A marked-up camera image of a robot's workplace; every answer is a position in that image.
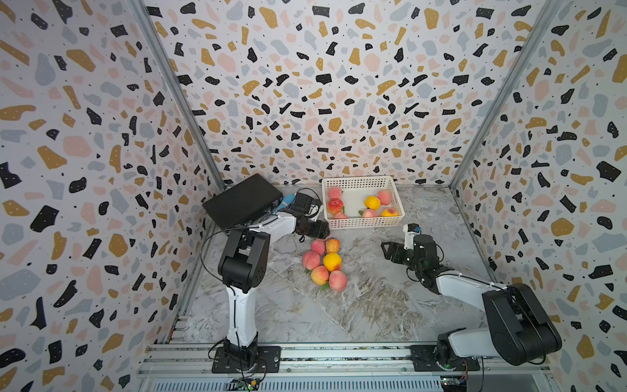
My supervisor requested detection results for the light blue plastic tube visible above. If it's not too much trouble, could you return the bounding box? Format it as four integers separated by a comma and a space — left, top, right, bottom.
274, 194, 296, 212

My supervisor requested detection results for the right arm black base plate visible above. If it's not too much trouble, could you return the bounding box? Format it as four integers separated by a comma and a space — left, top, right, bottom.
410, 343, 481, 372

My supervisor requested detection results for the black ribbed metal case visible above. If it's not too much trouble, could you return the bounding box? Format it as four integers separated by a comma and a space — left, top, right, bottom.
202, 174, 283, 230

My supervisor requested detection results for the yellow pink peach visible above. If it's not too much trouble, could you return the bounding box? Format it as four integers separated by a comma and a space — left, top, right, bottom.
381, 208, 399, 217

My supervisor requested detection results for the orange wrinkled peach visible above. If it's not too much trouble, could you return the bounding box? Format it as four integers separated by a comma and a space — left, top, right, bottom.
325, 238, 341, 253

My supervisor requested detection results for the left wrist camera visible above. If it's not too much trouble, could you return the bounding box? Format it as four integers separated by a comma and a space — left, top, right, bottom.
291, 193, 322, 218

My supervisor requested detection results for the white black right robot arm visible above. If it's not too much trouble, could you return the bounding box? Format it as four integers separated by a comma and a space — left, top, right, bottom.
380, 226, 563, 371

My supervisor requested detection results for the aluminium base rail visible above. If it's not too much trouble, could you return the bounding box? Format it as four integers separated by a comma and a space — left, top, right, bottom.
137, 342, 559, 391

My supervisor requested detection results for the orange pink front peach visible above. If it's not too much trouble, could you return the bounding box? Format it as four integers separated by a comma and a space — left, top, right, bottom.
310, 266, 329, 286

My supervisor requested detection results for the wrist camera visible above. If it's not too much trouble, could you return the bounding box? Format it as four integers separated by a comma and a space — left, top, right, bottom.
403, 223, 421, 250
291, 193, 322, 218

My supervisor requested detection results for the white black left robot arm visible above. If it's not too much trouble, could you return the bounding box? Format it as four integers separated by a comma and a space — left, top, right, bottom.
218, 212, 331, 370

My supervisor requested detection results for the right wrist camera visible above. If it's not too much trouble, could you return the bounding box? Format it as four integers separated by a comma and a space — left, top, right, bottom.
403, 223, 421, 250

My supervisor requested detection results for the dark pink wrinkled peach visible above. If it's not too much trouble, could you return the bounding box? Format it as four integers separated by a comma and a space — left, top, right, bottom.
311, 238, 326, 256

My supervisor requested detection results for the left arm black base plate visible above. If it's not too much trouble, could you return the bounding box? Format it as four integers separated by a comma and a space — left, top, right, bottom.
212, 345, 282, 374

